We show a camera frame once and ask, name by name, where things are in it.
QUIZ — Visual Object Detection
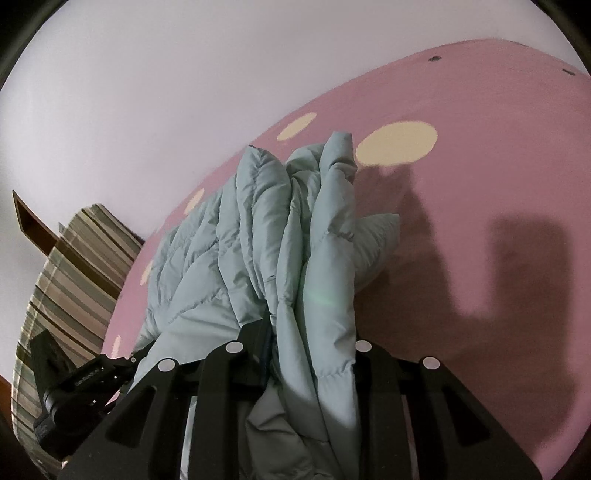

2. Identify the light blue puffer jacket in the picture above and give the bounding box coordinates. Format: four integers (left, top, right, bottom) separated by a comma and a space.
136, 132, 400, 479

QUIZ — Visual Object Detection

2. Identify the pink polka dot bedsheet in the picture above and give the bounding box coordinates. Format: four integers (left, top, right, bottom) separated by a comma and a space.
101, 38, 591, 480

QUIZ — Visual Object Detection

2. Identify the striped headboard cushion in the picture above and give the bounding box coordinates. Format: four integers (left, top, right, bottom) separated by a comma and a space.
11, 204, 143, 479

